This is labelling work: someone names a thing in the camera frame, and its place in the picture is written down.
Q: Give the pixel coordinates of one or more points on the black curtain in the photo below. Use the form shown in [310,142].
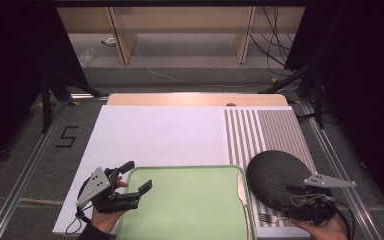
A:
[13,50]
[363,66]

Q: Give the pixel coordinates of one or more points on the striped placemat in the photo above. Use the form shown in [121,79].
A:
[273,130]

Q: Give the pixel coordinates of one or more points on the small white object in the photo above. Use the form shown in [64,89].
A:
[108,41]

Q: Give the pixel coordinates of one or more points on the silver table knife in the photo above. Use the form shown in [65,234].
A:
[243,196]

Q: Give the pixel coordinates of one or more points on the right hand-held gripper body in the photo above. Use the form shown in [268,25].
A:
[316,210]

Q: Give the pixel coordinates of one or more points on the beige wooden desk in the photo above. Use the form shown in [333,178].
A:
[180,20]

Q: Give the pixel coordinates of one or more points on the person's left hand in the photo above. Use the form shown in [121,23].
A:
[103,221]

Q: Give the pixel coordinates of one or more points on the black round plate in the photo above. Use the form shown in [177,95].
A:
[273,173]

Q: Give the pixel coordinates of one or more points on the metal floor rail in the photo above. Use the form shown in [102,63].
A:
[19,186]
[347,160]

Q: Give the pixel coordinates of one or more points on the silver metal bar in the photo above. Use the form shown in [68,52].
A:
[90,96]

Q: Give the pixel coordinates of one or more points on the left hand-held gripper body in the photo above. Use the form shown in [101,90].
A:
[98,185]

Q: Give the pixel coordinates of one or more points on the person's right hand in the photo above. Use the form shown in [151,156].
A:
[323,231]

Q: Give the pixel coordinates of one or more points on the black metal stand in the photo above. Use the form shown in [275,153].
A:
[319,100]
[46,106]

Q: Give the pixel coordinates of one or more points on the clear plastic bag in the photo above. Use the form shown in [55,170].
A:
[87,56]

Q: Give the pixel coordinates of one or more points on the green plastic tray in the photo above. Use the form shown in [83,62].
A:
[186,203]

